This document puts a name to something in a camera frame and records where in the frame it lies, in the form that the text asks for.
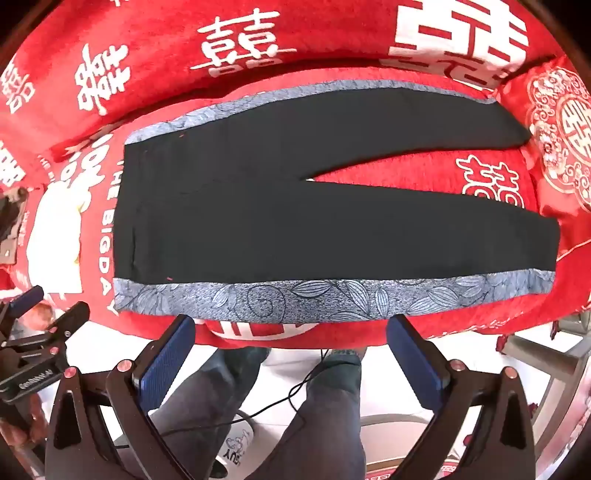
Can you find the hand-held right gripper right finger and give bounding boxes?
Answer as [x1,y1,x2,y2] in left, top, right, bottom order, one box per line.
[387,315,539,480]

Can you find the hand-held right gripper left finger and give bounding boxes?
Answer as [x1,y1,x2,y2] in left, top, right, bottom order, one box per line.
[45,315,204,480]

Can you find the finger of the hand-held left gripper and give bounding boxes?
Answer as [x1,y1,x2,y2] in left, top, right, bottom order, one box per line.
[0,285,45,326]
[25,301,91,354]

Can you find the black pants with grey trim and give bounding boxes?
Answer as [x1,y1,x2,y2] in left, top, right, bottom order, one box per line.
[112,79,562,325]

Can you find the white printed mug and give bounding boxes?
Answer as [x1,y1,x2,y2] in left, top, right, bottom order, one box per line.
[216,412,256,476]

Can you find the person's right leg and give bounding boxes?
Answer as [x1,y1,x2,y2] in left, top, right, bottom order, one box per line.
[245,348,363,480]

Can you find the red embroidered quilt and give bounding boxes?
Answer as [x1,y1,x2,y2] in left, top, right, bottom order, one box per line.
[496,54,591,268]

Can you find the red blanket with white characters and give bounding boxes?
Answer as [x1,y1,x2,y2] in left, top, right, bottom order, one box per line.
[0,0,591,354]

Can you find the black cable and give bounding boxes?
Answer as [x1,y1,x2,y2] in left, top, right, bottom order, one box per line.
[115,348,334,450]

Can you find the grey metal chair frame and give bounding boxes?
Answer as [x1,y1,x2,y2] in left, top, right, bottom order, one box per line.
[501,311,591,464]

